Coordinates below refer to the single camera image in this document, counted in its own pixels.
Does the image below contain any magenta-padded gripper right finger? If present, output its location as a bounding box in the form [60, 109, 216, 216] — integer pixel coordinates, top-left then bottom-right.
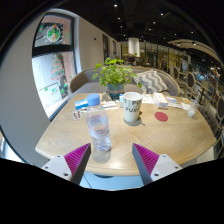
[131, 143, 184, 186]

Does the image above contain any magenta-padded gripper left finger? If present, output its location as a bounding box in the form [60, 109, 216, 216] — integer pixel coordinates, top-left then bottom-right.
[41, 143, 92, 186]

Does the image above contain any clear blue-capped water bottle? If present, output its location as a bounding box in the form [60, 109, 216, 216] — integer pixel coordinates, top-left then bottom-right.
[85, 92, 113, 164]

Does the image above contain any small patterned card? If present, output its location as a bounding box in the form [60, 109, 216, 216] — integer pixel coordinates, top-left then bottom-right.
[72, 109, 83, 121]

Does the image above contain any flat round red coaster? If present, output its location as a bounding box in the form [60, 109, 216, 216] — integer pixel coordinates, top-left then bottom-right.
[154, 111, 169, 123]

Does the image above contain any white mug with black print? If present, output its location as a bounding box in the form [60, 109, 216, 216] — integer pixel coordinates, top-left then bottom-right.
[122, 91, 144, 124]

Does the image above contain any flat blue white box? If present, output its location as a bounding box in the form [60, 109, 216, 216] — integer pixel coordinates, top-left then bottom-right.
[74, 98, 90, 110]

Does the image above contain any white orange box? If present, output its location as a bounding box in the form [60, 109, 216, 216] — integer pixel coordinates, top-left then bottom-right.
[152, 92, 169, 109]

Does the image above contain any small blue white carton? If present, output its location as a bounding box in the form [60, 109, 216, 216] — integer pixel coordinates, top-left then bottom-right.
[118, 93, 125, 108]

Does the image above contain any white paper napkin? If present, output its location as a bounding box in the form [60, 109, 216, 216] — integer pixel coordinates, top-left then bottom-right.
[181, 101, 192, 111]

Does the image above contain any clear plastic cup with straw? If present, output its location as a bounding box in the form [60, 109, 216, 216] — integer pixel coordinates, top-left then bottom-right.
[187, 93, 202, 118]

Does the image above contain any grey curved sofa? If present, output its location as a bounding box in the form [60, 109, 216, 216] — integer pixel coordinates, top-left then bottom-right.
[69, 65, 181, 101]

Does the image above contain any dark grey tufted chair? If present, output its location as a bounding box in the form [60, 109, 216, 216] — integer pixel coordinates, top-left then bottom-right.
[198, 104, 224, 138]

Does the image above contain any grey white chevron cushion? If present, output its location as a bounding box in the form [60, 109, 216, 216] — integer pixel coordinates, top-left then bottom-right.
[133, 69, 169, 95]

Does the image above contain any window with festive decals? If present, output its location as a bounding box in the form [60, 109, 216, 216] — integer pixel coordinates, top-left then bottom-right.
[31, 12, 78, 121]

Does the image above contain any group of wooden dining chairs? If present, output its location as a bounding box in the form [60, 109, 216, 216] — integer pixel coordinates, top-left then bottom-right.
[169, 64, 224, 128]

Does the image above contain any green potted plant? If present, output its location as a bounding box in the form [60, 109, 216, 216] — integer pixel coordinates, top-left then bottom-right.
[92, 57, 143, 100]

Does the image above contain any person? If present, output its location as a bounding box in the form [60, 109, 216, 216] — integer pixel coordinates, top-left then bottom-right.
[123, 53, 138, 67]

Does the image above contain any white round pillar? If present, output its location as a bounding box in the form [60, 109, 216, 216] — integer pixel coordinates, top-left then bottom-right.
[127, 37, 141, 58]

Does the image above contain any group of ceiling lights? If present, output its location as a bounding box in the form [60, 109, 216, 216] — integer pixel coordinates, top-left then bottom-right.
[113, 3, 201, 48]

